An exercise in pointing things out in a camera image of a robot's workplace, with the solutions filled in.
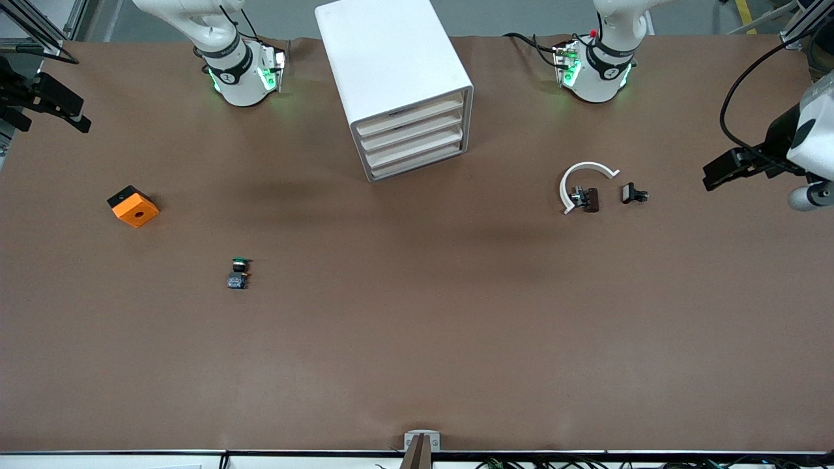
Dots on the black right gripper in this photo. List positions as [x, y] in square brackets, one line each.
[14, 93]

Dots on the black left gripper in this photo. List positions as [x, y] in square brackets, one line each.
[776, 140]

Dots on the white cabinet drawer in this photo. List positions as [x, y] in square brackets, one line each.
[416, 148]
[414, 133]
[410, 117]
[417, 163]

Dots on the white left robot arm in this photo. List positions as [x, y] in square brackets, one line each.
[599, 85]

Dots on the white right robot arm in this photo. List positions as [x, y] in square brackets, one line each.
[241, 85]

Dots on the white drawer cabinet shell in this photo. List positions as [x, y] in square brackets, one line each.
[384, 52]

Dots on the small black clip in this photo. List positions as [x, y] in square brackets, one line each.
[631, 193]

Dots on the orange and black box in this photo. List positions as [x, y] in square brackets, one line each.
[135, 210]

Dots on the dark brown connector block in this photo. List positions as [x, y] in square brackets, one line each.
[589, 200]

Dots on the brown table cover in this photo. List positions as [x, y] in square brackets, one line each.
[417, 326]

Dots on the aluminium frame profile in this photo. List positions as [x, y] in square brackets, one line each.
[32, 19]
[798, 29]

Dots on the green push button switch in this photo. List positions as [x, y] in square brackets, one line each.
[238, 273]

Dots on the white table edge rail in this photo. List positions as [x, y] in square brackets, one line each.
[98, 460]

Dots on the grey metal bracket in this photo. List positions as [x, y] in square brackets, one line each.
[422, 435]

